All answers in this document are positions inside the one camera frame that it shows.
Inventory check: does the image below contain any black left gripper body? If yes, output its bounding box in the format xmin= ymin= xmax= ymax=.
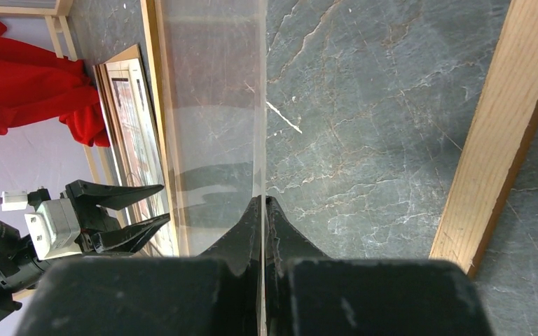
xmin=27 ymin=188 xmax=120 ymax=255

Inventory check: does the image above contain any clear acrylic sheet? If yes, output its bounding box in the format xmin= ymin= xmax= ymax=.
xmin=156 ymin=1 xmax=267 ymax=335

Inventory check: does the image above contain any brown backing board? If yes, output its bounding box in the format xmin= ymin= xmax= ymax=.
xmin=92 ymin=43 xmax=179 ymax=258

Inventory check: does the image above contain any wooden picture frame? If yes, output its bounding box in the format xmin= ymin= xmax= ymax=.
xmin=141 ymin=1 xmax=538 ymax=275

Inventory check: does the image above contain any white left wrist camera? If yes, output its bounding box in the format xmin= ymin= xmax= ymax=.
xmin=25 ymin=198 xmax=83 ymax=261

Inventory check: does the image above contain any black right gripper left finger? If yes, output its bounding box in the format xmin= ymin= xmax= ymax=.
xmin=200 ymin=196 xmax=262 ymax=335

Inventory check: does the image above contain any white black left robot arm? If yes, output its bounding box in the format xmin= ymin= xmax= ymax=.
xmin=0 ymin=180 xmax=170 ymax=322

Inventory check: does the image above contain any wooden rack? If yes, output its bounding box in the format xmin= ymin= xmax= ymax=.
xmin=0 ymin=50 xmax=80 ymax=192

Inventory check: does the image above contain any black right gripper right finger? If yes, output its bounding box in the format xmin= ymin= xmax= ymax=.
xmin=265 ymin=196 xmax=328 ymax=335

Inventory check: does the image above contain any red cloth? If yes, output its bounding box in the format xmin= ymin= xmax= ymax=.
xmin=0 ymin=21 xmax=110 ymax=147

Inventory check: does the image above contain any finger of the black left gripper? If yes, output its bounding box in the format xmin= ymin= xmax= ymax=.
xmin=65 ymin=180 xmax=164 ymax=211
xmin=90 ymin=213 xmax=170 ymax=254

